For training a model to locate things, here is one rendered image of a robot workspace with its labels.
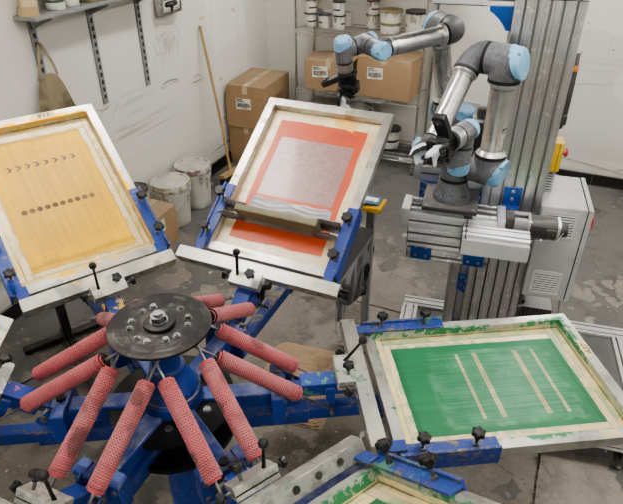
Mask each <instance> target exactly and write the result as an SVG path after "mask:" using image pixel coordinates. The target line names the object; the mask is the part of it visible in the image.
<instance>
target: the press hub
mask: <svg viewBox="0 0 623 504"><path fill-rule="evenodd" d="M211 323H212V318H211V313H210V311H209V309H208V308H207V306H206V305H205V304H204V303H203V302H201V301H200V300H198V299H196V298H194V297H191V296H188V295H184V294H177V293H162V294H155V295H150V296H146V297H143V298H140V299H137V300H135V301H133V302H131V303H129V304H127V305H126V306H124V307H123V308H121V309H120V310H119V311H118V312H116V313H115V314H114V316H113V317H112V318H111V320H110V321H109V323H108V325H107V328H106V339H107V342H108V344H109V346H110V347H111V348H112V349H113V350H114V351H115V352H116V353H117V354H119V355H121V356H123V357H125V358H128V359H132V360H138V361H150V363H149V366H148V369H149V372H148V374H147V376H146V375H145V373H144V372H143V371H142V369H141V368H140V367H139V368H137V369H135V370H134V371H133V372H131V373H130V374H129V375H127V376H126V377H125V378H124V379H123V380H122V381H121V382H120V383H119V385H118V386H117V387H116V389H115V390H114V392H113V393H126V392H133V390H134V388H135V386H136V384H137V382H138V380H141V379H145V380H147V379H148V377H149V375H150V373H151V371H152V369H153V367H154V365H155V363H154V361H158V360H160V361H159V363H158V364H159V366H160V368H161V370H162V372H163V374H164V376H165V378H167V377H174V378H175V380H176V382H177V384H178V386H179V388H180V390H181V392H182V394H183V396H184V398H185V400H186V402H187V404H188V406H189V408H190V410H193V409H194V410H195V411H196V413H197V414H198V416H199V417H200V418H201V420H202V421H203V422H204V424H205V425H206V426H207V428H208V429H209V430H210V432H211V433H212V434H213V436H214V437H215V438H216V440H217V441H218V442H219V444H220V445H221V447H222V448H223V449H225V448H226V446H227V445H228V444H229V442H230V441H231V439H232V437H233V433H232V431H231V429H230V427H229V425H228V423H227V422H225V423H224V421H225V420H226V419H225V417H224V415H223V414H222V412H221V410H220V408H219V406H218V404H217V402H216V401H204V402H202V396H203V386H208V385H207V383H206V381H205V379H204V377H203V375H201V376H199V375H198V374H197V373H196V372H195V371H194V370H193V369H191V368H190V367H189V364H190V363H191V362H192V361H193V360H194V359H195V358H196V356H191V355H181V354H183V353H185V352H187V351H189V350H191V349H192V348H194V347H195V346H197V345H198V344H199V343H200V342H201V341H202V340H203V339H204V338H205V337H206V335H207V334H208V332H209V330H210V328H211ZM161 380H163V379H162V377H161V375H160V373H159V371H158V369H157V368H156V370H155V372H154V374H153V376H152V378H151V380H150V382H152V383H154V386H155V390H154V392H153V394H152V396H151V398H150V400H149V402H148V404H147V406H146V408H145V410H144V413H143V415H142V417H141V419H142V418H143V417H144V416H145V415H146V413H148V414H149V415H151V416H153V417H157V418H161V419H162V420H163V421H162V423H161V424H160V425H159V426H158V427H157V429H156V430H155V431H154V432H153V433H152V435H151V436H150V437H149V438H148V439H147V441H146V442H145V443H144V444H143V445H142V447H143V449H148V450H161V452H160V454H159V455H158V456H157V457H156V459H155V460H154V461H153V462H152V464H151V465H150V466H149V467H148V473H152V474H159V475H168V479H169V484H170V489H171V494H172V499H173V503H174V504H204V503H203V501H202V500H201V498H200V497H199V495H198V493H197V487H196V481H195V475H194V470H195V469H196V465H195V463H194V461H193V460H192V458H191V457H190V455H189V454H188V452H187V451H186V449H185V448H184V447H186V444H185V442H184V440H183V438H182V436H181V434H180V432H179V430H178V428H177V426H176V424H175V422H174V420H173V418H172V416H171V414H170V412H169V410H168V408H167V405H166V403H165V401H164V399H163V397H162V395H161V393H160V391H159V389H158V387H157V386H158V385H159V384H158V383H159V382H160V381H161ZM123 410H124V408H119V409H109V418H110V422H111V425H112V427H113V429H115V427H116V425H117V423H118V421H119V419H120V416H121V414H122V412H123ZM141 419H140V420H141Z"/></svg>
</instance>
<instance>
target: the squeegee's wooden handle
mask: <svg viewBox="0 0 623 504"><path fill-rule="evenodd" d="M234 210H235V211H236V213H237V214H240V215H242V217H243V218H244V219H245V218H248V219H252V220H257V221H261V222H266V223H270V224H275V225H279V226H284V227H288V228H293V229H297V230H302V231H306V232H310V233H311V232H312V231H317V232H321V231H322V228H321V225H320V223H319V221H318V220H314V219H309V218H304V217H300V216H295V215H290V214H286V213H281V212H276V211H272V210H267V209H262V208H258V207H253V206H248V205H244V204H239V203H236V205H235V207H234Z"/></svg>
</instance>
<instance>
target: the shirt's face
mask: <svg viewBox="0 0 623 504"><path fill-rule="evenodd" d="M372 231H373V230H372V229H369V228H364V227H360V226H359V229H358V232H357V234H356V237H355V240H354V243H353V245H352V248H351V251H350V254H349V256H348V259H347V262H346V265H345V267H344V270H343V273H344V271H345V270H346V268H347V267H348V266H349V264H350V263H351V261H352V260H353V258H354V257H355V255H356V254H357V253H358V251H359V250H360V248H361V247H362V245H363V244H364V242H365V241H366V240H367V238H368V237H369V235H370V234H371V232H372ZM343 273H342V274H343Z"/></svg>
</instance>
